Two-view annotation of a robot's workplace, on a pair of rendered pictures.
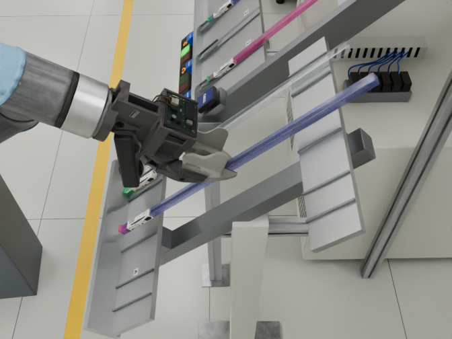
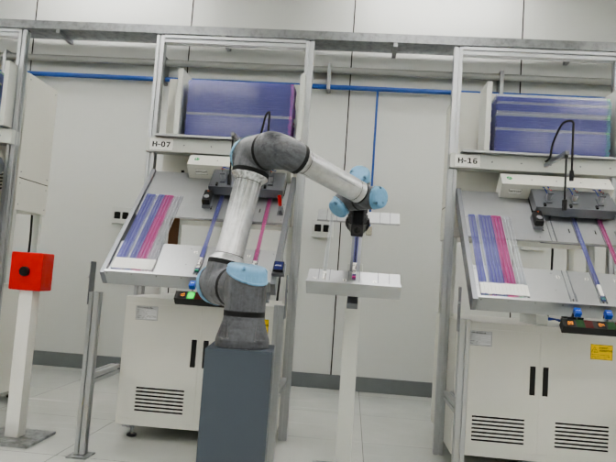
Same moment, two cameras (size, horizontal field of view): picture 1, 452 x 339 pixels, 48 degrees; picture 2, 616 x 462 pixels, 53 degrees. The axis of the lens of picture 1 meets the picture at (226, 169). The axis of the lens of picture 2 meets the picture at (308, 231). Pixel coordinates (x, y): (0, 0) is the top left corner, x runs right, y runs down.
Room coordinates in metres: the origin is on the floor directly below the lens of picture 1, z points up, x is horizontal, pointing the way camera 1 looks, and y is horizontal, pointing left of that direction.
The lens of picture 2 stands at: (0.43, 2.42, 0.75)
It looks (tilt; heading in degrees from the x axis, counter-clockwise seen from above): 4 degrees up; 275
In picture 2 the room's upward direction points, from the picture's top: 4 degrees clockwise
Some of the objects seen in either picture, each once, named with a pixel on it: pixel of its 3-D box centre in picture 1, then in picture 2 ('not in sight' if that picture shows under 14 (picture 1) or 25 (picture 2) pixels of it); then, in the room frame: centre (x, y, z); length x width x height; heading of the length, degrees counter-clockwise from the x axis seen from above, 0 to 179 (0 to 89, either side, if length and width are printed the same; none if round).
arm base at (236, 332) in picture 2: not in sight; (243, 328); (0.75, 0.71, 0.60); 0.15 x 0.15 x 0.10
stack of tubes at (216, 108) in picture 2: not in sight; (241, 113); (1.06, -0.44, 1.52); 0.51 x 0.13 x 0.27; 1
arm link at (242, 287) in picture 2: not in sight; (245, 286); (0.75, 0.70, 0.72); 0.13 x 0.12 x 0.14; 134
